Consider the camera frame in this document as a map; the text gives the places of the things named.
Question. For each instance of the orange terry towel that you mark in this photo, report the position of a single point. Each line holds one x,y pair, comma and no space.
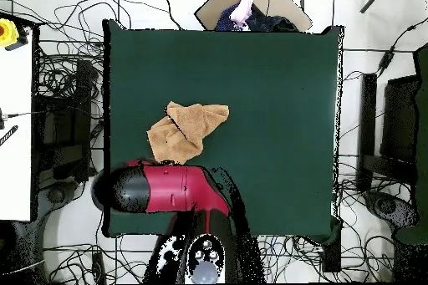
187,128

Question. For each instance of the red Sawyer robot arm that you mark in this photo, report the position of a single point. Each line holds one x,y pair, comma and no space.
174,188

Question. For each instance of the black flat panel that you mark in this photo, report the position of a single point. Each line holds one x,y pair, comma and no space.
399,121

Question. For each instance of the dark green tablecloth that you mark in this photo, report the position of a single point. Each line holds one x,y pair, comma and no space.
267,81

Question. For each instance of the blue dotted garment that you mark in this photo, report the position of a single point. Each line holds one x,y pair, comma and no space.
225,21

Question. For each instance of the dark navy garment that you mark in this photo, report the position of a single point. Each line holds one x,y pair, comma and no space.
271,22

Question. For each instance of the pink garment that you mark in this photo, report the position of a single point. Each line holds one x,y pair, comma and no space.
243,11

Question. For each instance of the brown cardboard box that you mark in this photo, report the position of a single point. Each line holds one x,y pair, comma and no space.
217,7

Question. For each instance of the black equipment rack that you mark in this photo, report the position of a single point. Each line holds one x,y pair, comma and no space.
63,124

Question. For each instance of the black upright stand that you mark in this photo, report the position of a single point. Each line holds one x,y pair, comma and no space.
367,114

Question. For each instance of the grey stand foot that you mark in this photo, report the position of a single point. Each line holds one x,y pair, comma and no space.
389,206
55,195

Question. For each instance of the white desk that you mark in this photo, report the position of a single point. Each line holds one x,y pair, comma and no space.
15,131

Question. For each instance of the dark green side cloth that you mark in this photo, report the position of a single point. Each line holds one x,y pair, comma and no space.
423,131

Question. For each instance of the yellow emergency stop button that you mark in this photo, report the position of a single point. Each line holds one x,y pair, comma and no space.
7,32

